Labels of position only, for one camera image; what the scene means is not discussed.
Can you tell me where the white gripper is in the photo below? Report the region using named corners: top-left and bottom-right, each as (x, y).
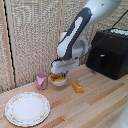
top-left (50, 59), bottom-right (70, 79)

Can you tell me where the orange hot dog toy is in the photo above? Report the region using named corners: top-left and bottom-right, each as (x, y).
top-left (49, 74), bottom-right (66, 83)

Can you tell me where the white ceramic bowl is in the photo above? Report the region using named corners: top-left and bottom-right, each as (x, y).
top-left (49, 73), bottom-right (69, 87)

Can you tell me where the white plate with floral rim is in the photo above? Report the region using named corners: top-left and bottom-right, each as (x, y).
top-left (4, 91), bottom-right (52, 128)

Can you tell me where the orange block with white stripes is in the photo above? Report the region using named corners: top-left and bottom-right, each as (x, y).
top-left (72, 82), bottom-right (85, 94)

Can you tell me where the pink cup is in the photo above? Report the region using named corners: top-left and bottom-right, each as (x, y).
top-left (36, 71), bottom-right (50, 91)

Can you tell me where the black box case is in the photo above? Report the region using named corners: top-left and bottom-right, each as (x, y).
top-left (85, 29), bottom-right (128, 81)

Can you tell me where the white object on black box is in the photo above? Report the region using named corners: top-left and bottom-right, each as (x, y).
top-left (109, 28), bottom-right (128, 37)

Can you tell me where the white rounded object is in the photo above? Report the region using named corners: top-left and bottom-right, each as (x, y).
top-left (111, 109), bottom-right (128, 128)

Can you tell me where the black cable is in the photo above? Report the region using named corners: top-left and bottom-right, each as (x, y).
top-left (78, 9), bottom-right (128, 61)

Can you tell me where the wooden frame post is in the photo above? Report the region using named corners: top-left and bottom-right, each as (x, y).
top-left (0, 0), bottom-right (16, 90)

